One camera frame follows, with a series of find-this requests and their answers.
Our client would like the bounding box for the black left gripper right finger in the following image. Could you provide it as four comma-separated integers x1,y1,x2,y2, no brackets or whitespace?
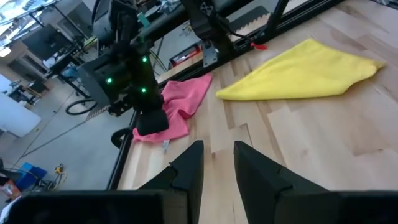
233,141,398,224

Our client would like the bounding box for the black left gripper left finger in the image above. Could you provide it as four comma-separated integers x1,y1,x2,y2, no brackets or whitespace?
6,139,205,224

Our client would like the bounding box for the pink microfiber towel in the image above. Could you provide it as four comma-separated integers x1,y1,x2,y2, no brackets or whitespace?
132,73,213,143

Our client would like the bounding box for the yellow microfiber towel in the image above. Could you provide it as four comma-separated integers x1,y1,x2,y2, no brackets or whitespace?
215,37,386,101

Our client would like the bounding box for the red box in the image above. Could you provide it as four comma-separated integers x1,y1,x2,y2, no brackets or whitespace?
169,43,203,68

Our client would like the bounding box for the blue box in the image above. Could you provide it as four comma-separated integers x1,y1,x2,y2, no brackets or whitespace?
15,161,48,191

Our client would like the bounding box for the black monitor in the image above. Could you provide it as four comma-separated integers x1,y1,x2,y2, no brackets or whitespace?
21,23,73,62

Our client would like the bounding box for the white panel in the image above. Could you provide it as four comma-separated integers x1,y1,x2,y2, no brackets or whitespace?
0,93,42,138

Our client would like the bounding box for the black metal table frame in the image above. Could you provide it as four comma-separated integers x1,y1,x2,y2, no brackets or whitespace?
105,0,343,191

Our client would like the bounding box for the black frame clamp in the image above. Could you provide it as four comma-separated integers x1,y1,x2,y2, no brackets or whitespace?
111,126,133,149

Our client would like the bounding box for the yellow cable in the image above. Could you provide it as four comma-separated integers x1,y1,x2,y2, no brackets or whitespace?
53,164,68,185

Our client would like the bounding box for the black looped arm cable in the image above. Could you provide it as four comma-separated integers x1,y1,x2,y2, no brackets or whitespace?
65,98,99,116

